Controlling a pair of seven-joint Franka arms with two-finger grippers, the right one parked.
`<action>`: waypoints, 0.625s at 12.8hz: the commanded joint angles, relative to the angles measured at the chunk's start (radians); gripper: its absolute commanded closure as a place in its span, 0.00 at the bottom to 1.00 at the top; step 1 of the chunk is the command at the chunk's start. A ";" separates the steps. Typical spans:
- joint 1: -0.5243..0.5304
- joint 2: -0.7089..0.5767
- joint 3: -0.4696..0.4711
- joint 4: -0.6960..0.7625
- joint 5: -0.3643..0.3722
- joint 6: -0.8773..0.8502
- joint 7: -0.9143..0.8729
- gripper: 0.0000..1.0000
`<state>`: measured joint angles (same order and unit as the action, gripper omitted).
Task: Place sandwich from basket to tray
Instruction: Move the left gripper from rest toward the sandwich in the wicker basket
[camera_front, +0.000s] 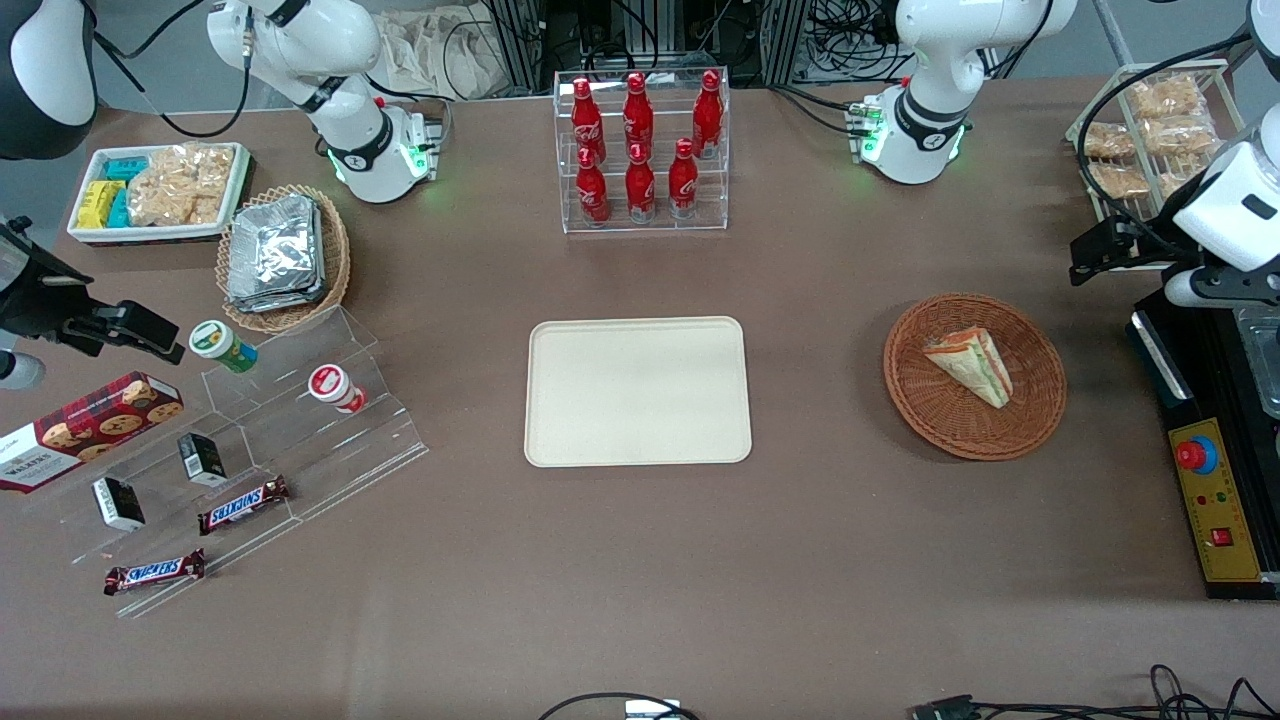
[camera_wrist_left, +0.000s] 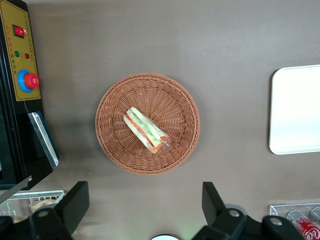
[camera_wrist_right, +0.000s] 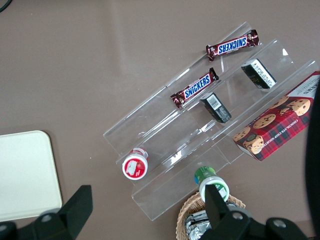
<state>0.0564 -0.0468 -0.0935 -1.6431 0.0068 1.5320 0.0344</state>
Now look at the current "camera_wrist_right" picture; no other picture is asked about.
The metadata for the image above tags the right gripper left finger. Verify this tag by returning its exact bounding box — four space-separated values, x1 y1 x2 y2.
32 184 94 240

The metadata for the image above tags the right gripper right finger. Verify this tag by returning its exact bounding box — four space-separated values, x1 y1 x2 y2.
199 185 251 240

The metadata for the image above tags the light wicker basket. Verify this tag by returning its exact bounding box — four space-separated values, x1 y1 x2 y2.
176 191 246 240

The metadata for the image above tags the cream plastic tray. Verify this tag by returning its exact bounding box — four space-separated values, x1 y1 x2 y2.
0 130 63 223

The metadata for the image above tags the foil wrapped pack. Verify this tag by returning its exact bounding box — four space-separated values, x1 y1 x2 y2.
184 209 213 240

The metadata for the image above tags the green lidded cup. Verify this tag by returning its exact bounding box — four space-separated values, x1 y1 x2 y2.
194 165 230 203

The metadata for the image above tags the red strawberry yogurt cup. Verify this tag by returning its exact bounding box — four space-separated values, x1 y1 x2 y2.
121 147 150 180

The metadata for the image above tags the red tartan cookie box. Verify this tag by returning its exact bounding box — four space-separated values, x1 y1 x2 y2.
232 70 320 162

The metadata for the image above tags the small black carton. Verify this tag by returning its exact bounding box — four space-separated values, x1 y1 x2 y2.
199 92 232 124
240 58 278 90

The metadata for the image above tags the clear acrylic stepped stand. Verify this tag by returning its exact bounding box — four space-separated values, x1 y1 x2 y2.
102 21 320 222

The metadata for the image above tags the Snickers chocolate bar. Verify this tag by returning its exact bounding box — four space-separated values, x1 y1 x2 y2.
205 29 260 62
170 67 220 109

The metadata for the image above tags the black looped cable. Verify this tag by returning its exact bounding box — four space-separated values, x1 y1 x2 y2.
0 0 12 13

